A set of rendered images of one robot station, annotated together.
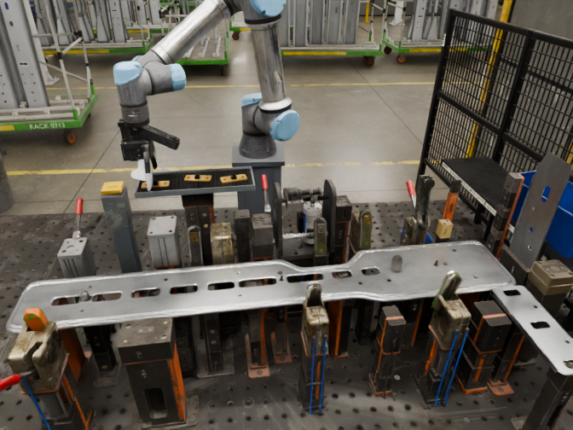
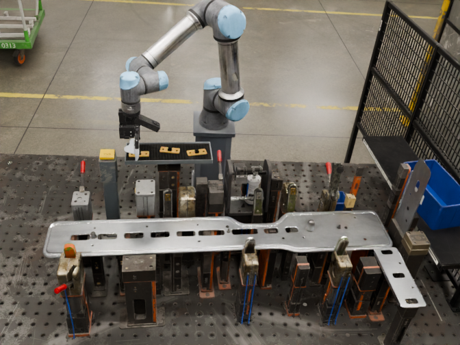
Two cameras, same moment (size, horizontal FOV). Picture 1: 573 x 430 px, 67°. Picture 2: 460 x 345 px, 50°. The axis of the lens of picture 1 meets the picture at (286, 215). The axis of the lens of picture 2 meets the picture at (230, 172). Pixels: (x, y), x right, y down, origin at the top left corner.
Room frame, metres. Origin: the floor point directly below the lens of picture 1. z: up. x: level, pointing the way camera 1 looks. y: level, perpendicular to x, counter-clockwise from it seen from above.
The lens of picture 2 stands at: (-0.49, 0.05, 2.39)
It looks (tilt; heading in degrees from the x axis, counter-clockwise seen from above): 37 degrees down; 359
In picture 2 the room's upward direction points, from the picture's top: 5 degrees clockwise
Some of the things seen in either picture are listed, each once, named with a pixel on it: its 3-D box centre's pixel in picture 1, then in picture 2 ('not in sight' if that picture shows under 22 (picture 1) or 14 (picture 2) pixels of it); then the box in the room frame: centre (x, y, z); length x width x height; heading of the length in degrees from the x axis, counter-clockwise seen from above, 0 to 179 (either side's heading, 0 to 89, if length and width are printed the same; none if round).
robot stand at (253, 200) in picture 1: (258, 194); (211, 155); (1.61, 0.12, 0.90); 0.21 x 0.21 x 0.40; 5
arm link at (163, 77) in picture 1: (162, 78); (151, 80); (1.27, 0.37, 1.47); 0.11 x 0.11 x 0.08; 37
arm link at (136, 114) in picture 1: (135, 112); (131, 105); (1.19, 0.44, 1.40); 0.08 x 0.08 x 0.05
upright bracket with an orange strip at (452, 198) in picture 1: (441, 245); (348, 211); (1.18, -0.52, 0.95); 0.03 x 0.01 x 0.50; 99
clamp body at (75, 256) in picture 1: (87, 292); (85, 229); (1.01, 0.62, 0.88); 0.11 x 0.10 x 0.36; 9
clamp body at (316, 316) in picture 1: (313, 357); (246, 285); (0.77, -0.08, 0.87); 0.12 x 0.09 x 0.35; 9
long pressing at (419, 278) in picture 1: (274, 282); (223, 234); (0.93, 0.03, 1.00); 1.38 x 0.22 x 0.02; 99
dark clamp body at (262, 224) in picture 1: (263, 267); (214, 218); (1.13, 0.08, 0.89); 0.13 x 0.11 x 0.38; 9
